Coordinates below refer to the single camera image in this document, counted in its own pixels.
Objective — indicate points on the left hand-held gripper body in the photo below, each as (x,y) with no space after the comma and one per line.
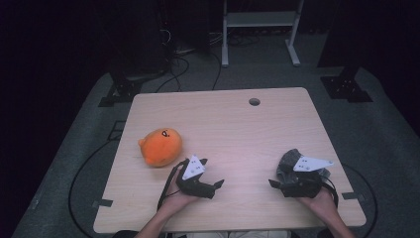
(193,167)

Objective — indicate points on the black stand base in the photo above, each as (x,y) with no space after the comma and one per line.
(120,94)
(345,87)

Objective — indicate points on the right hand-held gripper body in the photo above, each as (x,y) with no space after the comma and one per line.
(302,186)

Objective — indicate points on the white metal stand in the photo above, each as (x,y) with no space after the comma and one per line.
(261,19)

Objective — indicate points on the person's left hand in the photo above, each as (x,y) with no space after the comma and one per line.
(175,198)

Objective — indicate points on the grey cloth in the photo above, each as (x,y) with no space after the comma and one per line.
(287,163)

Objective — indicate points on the grey tape strip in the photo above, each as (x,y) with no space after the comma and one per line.
(353,196)
(103,203)

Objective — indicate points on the person's right hand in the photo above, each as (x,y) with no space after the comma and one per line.
(322,203)

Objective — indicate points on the orange plush toy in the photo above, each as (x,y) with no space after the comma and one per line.
(161,147)

